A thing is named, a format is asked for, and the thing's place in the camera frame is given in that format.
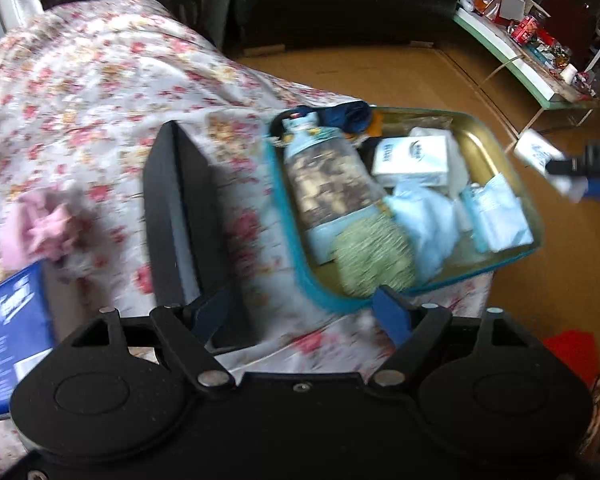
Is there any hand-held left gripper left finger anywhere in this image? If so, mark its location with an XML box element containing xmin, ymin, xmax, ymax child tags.
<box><xmin>67</xmin><ymin>284</ymin><xmax>237</xmax><ymax>392</ymax></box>

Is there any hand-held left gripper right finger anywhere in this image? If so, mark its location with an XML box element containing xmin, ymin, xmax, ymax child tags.
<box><xmin>368</xmin><ymin>284</ymin><xmax>532</xmax><ymax>392</ymax></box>

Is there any green fuzzy ball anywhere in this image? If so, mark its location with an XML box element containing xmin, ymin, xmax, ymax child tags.
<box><xmin>330</xmin><ymin>220</ymin><xmax>417</xmax><ymax>299</ymax></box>

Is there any white tissue pack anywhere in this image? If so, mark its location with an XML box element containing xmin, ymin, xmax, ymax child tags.
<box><xmin>512</xmin><ymin>128</ymin><xmax>587</xmax><ymax>202</ymax></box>
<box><xmin>371</xmin><ymin>129</ymin><xmax>457</xmax><ymax>187</ymax></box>

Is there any light blue face mask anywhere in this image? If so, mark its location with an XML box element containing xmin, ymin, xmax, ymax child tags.
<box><xmin>384</xmin><ymin>184</ymin><xmax>462</xmax><ymax>282</ymax></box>

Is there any teal tin box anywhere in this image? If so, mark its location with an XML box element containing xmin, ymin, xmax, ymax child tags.
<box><xmin>264</xmin><ymin>106</ymin><xmax>547</xmax><ymax>312</ymax></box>

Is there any clear snack bag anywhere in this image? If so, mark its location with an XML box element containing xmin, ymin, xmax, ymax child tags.
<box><xmin>279</xmin><ymin>112</ymin><xmax>389</xmax><ymax>267</ymax></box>

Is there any orange and navy plush toy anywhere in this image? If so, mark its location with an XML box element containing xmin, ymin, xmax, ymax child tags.
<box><xmin>292</xmin><ymin>101</ymin><xmax>384</xmax><ymax>144</ymax></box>

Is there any light blue plastic packet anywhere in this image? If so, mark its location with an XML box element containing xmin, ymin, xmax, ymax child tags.
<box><xmin>460</xmin><ymin>172</ymin><xmax>534</xmax><ymax>254</ymax></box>

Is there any green and white table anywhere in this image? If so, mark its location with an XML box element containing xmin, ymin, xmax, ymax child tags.
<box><xmin>452</xmin><ymin>0</ymin><xmax>600</xmax><ymax>111</ymax></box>

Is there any red object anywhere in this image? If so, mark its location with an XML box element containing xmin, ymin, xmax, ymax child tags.
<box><xmin>542</xmin><ymin>330</ymin><xmax>600</xmax><ymax>387</ymax></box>

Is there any pink plush pouch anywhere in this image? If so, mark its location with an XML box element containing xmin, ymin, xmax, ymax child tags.
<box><xmin>0</xmin><ymin>185</ymin><xmax>89</xmax><ymax>272</ymax></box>

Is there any blue printed box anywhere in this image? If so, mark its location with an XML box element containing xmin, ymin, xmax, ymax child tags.
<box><xmin>0</xmin><ymin>261</ymin><xmax>57</xmax><ymax>407</ymax></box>

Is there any floral bedsheet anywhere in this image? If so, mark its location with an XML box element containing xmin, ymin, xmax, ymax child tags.
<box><xmin>0</xmin><ymin>0</ymin><xmax>497</xmax><ymax>461</ymax></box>

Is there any dark sofa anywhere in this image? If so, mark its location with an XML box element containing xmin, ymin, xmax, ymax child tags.
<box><xmin>214</xmin><ymin>0</ymin><xmax>462</xmax><ymax>57</ymax></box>

